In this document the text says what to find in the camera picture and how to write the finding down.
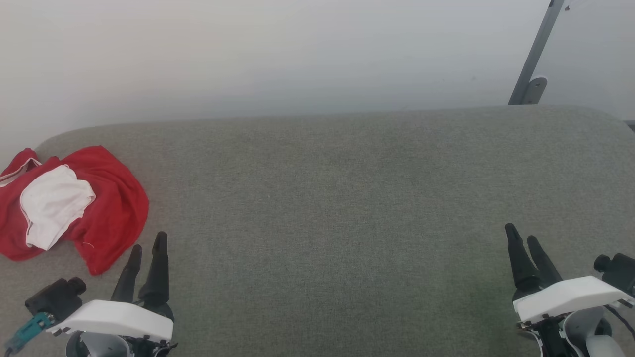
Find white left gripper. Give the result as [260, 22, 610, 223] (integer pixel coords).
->
[47, 232, 175, 343]

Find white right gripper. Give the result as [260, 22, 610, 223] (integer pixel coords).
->
[505, 223, 635, 324]

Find red and white shirt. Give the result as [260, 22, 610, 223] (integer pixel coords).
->
[0, 145, 150, 276]

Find grey-green fabric sofa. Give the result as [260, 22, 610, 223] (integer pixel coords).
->
[0, 105, 635, 357]

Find grey metal pole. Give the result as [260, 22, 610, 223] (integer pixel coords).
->
[508, 0, 566, 105]

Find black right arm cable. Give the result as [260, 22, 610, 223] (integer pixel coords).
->
[603, 303, 635, 340]

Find teal left camera connector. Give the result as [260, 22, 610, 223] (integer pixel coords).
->
[4, 312, 54, 354]

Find grey metal pole bracket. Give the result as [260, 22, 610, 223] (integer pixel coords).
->
[521, 76, 548, 105]

